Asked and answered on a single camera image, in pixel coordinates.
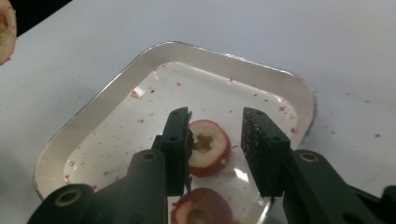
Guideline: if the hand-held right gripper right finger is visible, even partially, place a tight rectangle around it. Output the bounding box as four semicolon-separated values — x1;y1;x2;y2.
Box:
241;106;384;224

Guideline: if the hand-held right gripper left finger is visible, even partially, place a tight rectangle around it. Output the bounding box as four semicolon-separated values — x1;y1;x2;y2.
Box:
90;106;194;224

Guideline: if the halved red apple piece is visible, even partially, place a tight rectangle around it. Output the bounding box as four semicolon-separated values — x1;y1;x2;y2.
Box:
187;119;233;178

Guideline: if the white square tray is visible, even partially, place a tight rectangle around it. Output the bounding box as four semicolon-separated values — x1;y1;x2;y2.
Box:
32;40;317;224

